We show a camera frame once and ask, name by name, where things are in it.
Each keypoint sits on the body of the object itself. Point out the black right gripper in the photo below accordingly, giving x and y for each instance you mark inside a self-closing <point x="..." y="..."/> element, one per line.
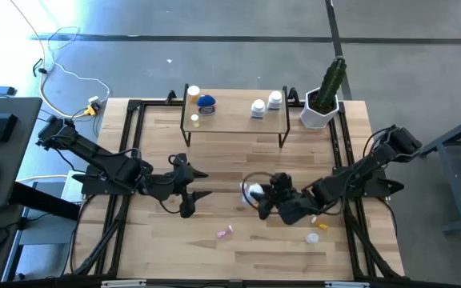
<point x="288" y="200"/>

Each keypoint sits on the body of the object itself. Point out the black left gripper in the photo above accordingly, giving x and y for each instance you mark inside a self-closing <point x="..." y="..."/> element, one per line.
<point x="180" y="182"/>

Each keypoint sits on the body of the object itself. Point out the light pink pill vial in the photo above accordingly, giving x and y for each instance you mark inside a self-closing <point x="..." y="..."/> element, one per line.
<point x="224" y="233"/>

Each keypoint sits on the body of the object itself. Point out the small yellow-capped vial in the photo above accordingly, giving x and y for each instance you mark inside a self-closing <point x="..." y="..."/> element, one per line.
<point x="194" y="118"/>

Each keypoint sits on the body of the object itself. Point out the Tums bottle blue cap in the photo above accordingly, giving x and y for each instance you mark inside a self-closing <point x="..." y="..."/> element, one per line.
<point x="205" y="105"/>

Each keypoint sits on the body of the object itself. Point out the large orange pill bottle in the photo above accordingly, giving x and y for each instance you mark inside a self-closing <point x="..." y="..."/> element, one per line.
<point x="193" y="93"/>

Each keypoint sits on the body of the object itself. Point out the short white pill bottle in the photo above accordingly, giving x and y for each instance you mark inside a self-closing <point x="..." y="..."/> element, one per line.
<point x="257" y="108"/>

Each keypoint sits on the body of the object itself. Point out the tall white pill bottle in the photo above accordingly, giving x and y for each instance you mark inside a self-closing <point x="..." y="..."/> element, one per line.
<point x="274" y="100"/>

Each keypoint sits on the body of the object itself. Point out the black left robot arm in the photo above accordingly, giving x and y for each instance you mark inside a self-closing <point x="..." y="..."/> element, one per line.
<point x="94" y="154"/>

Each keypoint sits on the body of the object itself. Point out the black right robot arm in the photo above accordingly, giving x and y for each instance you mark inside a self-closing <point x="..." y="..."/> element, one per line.
<point x="358" y="172"/>

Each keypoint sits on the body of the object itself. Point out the wooden shelf black metal legs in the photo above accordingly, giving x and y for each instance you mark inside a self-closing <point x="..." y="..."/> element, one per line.
<point x="234" y="120"/>

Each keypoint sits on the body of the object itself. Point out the white hexagonal planter pot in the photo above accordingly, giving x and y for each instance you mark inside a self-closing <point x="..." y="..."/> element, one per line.
<point x="314" y="120"/>

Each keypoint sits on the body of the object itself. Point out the white box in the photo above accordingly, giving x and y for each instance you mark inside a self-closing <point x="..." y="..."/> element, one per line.
<point x="70" y="192"/>

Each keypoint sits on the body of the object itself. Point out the yellow plug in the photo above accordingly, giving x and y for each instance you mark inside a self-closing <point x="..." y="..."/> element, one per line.
<point x="90" y="110"/>

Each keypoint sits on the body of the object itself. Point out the white power adapter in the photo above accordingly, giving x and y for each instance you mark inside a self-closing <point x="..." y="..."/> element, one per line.
<point x="94" y="100"/>

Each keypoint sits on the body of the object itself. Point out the green cactus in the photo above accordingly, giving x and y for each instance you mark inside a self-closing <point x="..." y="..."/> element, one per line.
<point x="332" y="82"/>

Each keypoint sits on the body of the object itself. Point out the black desk beam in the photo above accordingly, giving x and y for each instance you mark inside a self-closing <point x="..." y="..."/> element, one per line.
<point x="42" y="200"/>

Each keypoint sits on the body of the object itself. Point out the blue-grey metal stand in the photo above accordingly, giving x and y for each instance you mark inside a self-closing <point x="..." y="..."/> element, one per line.
<point x="454" y="188"/>

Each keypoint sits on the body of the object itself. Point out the black aluminium rig frame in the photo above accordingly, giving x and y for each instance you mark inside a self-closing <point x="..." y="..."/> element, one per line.
<point x="134" y="104"/>

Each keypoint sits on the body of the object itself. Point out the silver aluminium bracket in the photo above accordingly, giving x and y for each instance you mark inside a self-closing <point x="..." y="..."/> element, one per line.
<point x="346" y="285"/>
<point x="122" y="284"/>

